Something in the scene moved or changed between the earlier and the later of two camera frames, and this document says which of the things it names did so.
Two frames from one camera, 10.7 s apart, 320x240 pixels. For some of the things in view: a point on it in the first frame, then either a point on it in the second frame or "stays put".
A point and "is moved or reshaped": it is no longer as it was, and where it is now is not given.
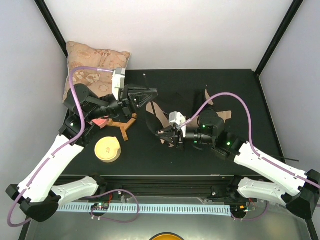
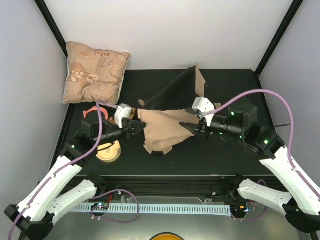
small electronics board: x=100 y=206 stays put
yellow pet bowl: x=108 y=149 stays put
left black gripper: x=132 y=93 -> x=129 y=132
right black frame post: x=284 y=26 stays put
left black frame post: x=52 y=24 stays put
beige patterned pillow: x=99 y=83 stays put
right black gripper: x=176 y=134 -> x=195 y=128
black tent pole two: x=285 y=158 is moved or reshaped
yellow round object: x=167 y=236 stays put
